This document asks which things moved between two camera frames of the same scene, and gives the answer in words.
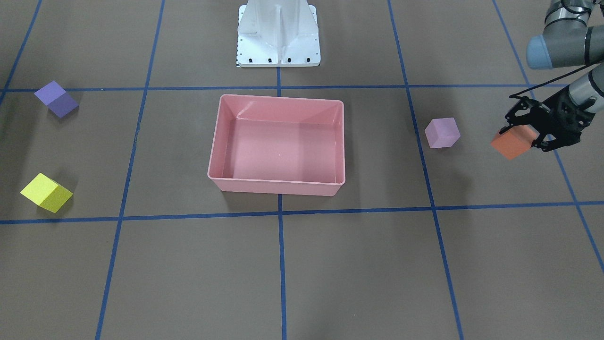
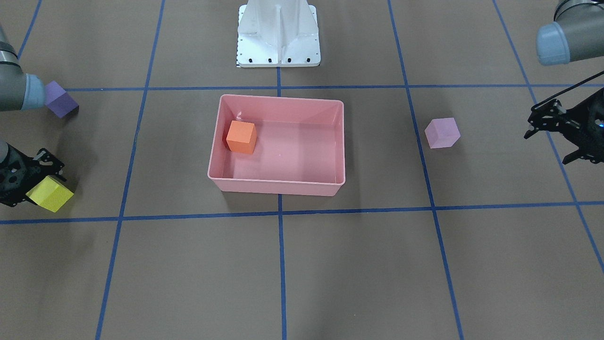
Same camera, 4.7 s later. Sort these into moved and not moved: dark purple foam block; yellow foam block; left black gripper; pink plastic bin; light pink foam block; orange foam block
Moved: left black gripper; orange foam block
Not moved: dark purple foam block; pink plastic bin; light pink foam block; yellow foam block
